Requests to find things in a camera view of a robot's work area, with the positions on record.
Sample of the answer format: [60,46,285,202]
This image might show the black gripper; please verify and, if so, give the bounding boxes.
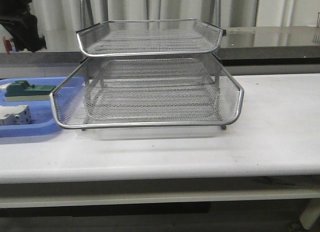
[0,0,47,52]

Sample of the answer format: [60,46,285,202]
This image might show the mesh rack tray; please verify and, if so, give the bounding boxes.
[50,54,244,129]
[76,19,225,57]

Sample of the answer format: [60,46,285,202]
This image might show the red emergency stop button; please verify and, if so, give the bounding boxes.
[3,36,12,54]

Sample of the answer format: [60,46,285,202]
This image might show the green beige terminal block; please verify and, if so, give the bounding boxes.
[5,80,56,102]

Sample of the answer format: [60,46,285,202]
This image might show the white circuit breaker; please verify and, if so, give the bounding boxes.
[0,105,32,126]

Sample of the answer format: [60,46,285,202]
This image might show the blue plastic tray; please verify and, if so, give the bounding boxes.
[0,76,66,137]

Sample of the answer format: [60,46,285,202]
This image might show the white table leg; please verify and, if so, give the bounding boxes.
[299,198,320,230]

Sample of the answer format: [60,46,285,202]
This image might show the silver mesh rack frame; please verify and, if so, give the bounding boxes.
[78,0,227,131]

